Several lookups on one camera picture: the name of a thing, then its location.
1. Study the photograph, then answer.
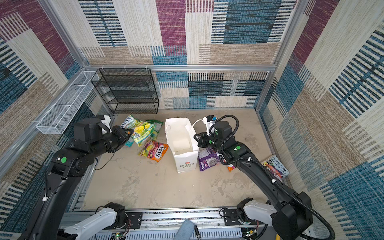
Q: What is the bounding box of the teal candy bag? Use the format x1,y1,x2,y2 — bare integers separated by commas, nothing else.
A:
125,137,135,147

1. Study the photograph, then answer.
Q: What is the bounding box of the green Fox's spring candy bag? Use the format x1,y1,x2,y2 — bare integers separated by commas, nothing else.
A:
146,120,164,141

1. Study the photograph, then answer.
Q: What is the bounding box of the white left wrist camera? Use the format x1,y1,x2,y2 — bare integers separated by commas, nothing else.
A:
96,115,112,135

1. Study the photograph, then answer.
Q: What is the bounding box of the orange Fox's fruits candy bag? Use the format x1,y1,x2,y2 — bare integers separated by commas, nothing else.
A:
227,164,236,172

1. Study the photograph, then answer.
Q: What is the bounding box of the black wire shelf rack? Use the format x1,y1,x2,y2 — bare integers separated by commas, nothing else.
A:
91,68,160,114

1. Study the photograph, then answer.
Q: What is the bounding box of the purple candy bag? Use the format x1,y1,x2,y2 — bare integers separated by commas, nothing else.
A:
198,148,220,172

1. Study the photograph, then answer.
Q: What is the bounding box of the black corrugated cable conduit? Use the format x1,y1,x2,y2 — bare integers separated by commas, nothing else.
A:
208,114,336,240

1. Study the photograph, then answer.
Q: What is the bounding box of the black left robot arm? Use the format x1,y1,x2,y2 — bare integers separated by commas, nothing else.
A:
20,118,133,240

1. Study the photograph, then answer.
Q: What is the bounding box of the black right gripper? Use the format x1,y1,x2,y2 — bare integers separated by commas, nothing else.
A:
193,131,225,151

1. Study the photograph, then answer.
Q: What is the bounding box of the colourful leaflet by wall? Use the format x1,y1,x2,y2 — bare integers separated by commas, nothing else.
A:
262,155,290,181

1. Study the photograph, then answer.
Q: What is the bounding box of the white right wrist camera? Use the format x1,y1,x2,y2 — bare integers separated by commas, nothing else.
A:
203,115,217,136

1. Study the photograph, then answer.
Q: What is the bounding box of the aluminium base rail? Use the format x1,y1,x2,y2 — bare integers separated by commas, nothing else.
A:
50,206,313,240

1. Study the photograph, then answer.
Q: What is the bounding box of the white wire mesh basket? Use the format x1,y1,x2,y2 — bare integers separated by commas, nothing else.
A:
36,71,96,135

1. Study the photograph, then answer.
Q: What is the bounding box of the yellow green Fox's candy bag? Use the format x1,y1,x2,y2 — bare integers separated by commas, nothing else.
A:
120,115,155,147

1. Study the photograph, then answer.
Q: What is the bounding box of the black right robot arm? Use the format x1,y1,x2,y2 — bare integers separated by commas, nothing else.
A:
194,121,313,240

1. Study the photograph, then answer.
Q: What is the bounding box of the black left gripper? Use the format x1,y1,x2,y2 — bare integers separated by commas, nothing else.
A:
91,126,135,160

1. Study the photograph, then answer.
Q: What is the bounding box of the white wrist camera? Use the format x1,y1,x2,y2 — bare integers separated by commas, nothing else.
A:
203,115,217,136
96,115,112,135

